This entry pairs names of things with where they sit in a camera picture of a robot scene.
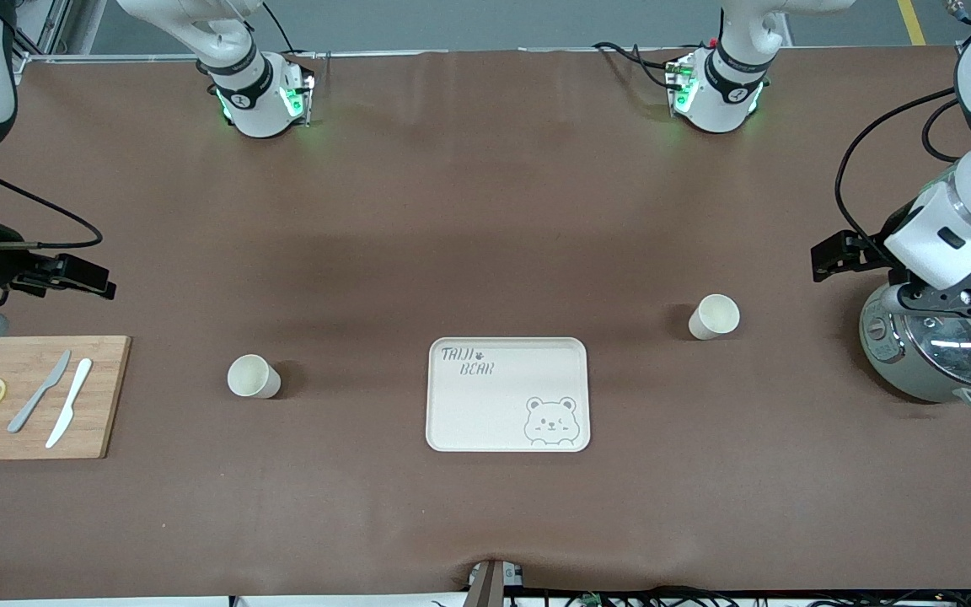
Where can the white plastic knife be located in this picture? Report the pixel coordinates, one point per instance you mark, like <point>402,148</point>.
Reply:
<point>64,417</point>

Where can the cream tray with bear print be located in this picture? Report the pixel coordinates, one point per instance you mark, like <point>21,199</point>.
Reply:
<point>502,405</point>

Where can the grey plastic knife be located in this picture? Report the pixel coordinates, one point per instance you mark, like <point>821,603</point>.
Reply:
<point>58,371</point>

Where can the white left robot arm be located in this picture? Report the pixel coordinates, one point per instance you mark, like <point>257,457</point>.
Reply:
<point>721,93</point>

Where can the wooden cutting board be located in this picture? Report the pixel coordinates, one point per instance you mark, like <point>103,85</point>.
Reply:
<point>106,405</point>

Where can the aluminium frame profile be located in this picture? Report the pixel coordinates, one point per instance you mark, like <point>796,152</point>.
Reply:
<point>56,21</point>

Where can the grey-green cooking pot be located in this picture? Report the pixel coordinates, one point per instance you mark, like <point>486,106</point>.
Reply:
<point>894,375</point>

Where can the glass pot lid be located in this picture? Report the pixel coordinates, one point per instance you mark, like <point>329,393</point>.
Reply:
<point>957,354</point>

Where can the white paper cup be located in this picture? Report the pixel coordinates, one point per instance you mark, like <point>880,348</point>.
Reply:
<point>249,377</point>
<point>717,316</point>

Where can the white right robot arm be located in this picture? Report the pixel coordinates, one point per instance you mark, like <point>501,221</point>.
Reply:
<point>258,101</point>

